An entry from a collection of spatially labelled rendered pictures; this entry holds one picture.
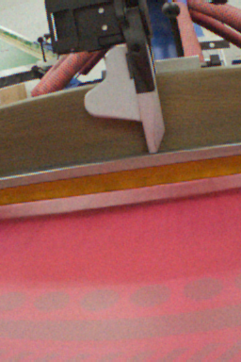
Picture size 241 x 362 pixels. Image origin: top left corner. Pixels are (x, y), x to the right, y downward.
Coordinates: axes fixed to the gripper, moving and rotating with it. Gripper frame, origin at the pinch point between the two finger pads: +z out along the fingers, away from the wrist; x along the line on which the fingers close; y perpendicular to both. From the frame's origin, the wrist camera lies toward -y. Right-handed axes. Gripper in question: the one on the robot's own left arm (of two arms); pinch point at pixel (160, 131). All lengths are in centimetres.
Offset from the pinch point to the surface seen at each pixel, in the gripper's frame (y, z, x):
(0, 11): 194, -118, -413
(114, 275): 3.1, 5.8, 13.9
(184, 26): -6, -14, -56
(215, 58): -9.1, -5.6, -29.2
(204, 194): -3.1, 5.7, 1.7
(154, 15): 0, -21, -81
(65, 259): 7.1, 5.8, 11.1
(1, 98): 192, -3, -369
